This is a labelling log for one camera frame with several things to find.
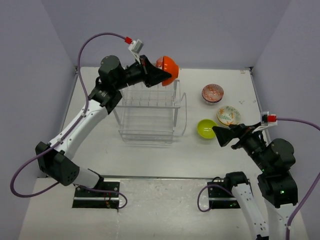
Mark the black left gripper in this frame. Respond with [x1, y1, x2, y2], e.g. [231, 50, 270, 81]
[114, 54, 172, 90]

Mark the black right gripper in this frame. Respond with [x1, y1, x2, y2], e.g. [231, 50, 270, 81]
[212, 120, 272, 171]

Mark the white green orange patterned bowl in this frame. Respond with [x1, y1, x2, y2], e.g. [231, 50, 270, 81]
[216, 105, 241, 124]

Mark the lime green bowl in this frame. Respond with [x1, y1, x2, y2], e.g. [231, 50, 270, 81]
[196, 119, 218, 140]

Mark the red rim zigzag bowl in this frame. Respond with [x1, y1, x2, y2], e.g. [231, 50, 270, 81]
[201, 84, 224, 105]

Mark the yellow rim patterned bowl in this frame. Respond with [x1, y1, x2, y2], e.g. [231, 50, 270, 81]
[218, 118, 239, 126]

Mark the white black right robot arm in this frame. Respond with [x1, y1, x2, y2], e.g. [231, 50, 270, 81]
[212, 121, 298, 240]

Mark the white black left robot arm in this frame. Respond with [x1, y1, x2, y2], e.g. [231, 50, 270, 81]
[35, 55, 179, 197]

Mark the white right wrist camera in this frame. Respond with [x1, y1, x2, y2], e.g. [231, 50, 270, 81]
[253, 111, 278, 133]

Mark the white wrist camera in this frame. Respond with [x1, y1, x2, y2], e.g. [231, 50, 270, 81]
[253, 111, 278, 133]
[128, 39, 144, 64]

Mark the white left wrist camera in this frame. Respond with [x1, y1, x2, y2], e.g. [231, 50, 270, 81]
[128, 39, 144, 64]

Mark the white wire dish rack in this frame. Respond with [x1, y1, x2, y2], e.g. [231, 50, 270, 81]
[113, 79, 188, 144]

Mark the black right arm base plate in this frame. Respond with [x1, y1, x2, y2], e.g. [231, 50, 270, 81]
[207, 178, 241, 210]

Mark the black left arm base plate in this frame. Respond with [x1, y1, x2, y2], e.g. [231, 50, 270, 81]
[72, 186, 120, 209]

